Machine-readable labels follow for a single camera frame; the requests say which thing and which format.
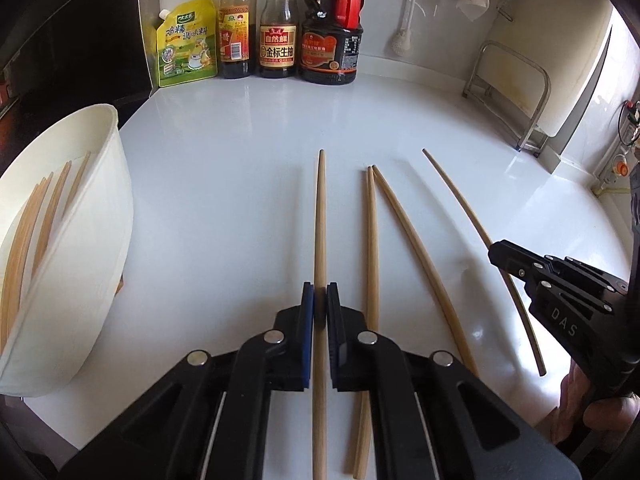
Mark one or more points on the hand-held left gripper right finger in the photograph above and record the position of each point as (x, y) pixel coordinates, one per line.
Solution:
(334, 320)

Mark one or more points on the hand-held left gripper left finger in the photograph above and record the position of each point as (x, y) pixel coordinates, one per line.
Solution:
(307, 320)

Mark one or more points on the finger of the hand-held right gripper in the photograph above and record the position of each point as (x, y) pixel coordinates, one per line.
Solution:
(575, 275)
(505, 257)

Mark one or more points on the light wooden chopstick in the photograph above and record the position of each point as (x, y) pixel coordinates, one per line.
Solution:
(410, 230)
(460, 200)
(320, 220)

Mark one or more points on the white plastic tub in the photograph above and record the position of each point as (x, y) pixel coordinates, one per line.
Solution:
(95, 270)

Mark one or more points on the pile of chopsticks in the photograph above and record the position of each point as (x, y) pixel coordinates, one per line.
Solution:
(20, 250)

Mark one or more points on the person's right hand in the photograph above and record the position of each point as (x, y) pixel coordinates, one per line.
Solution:
(607, 412)

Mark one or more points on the metal cutting board rack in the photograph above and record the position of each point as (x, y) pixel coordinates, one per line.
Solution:
(530, 137)

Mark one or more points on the white hanging brush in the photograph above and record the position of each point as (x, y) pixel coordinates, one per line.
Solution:
(401, 42)

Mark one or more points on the dark sauce jug red cap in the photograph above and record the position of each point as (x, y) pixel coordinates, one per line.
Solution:
(327, 55)

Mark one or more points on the glass soy sauce bottle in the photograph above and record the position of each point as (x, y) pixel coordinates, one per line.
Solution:
(278, 50)

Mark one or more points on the brown vinegar bottle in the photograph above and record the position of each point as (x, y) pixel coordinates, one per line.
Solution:
(236, 35)

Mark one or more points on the yellow seasoning pouch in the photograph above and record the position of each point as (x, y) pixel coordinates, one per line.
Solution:
(187, 50)

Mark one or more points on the stainless steel splash panel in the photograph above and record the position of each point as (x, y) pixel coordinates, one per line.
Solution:
(147, 20)

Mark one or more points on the orange wall fixture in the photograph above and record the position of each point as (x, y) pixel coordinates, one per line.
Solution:
(621, 166)

